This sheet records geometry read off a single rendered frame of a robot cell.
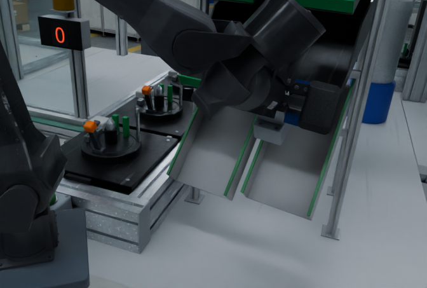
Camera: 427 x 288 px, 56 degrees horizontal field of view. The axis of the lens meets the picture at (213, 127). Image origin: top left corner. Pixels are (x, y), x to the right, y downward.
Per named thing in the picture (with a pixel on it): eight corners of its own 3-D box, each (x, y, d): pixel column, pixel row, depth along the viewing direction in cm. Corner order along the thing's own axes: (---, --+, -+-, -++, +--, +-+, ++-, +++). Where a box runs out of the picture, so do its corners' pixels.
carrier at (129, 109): (180, 143, 104) (182, 98, 99) (100, 126, 111) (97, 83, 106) (211, 110, 125) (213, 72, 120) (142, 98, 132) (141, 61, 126)
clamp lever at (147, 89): (152, 111, 110) (147, 90, 105) (146, 110, 111) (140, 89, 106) (157, 103, 113) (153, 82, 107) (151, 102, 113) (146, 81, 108)
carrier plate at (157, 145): (131, 195, 82) (131, 186, 81) (35, 170, 89) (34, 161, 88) (178, 145, 103) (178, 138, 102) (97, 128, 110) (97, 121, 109)
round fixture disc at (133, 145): (122, 170, 87) (122, 162, 86) (68, 156, 91) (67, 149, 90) (152, 143, 99) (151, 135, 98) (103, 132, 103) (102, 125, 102)
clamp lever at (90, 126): (100, 152, 88) (90, 127, 83) (92, 150, 89) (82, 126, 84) (108, 140, 91) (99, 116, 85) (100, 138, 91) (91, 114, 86)
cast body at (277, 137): (281, 146, 58) (280, 112, 53) (253, 138, 60) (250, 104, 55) (302, 108, 63) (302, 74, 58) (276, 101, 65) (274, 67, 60)
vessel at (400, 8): (395, 86, 138) (426, -31, 122) (352, 80, 142) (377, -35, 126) (393, 75, 150) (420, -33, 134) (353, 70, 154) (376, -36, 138)
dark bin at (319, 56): (332, 116, 65) (335, 81, 60) (258, 98, 71) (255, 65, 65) (373, 21, 80) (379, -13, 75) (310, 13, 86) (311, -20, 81)
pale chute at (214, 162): (232, 201, 76) (225, 196, 72) (174, 180, 81) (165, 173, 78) (281, 75, 84) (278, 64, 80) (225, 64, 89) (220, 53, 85)
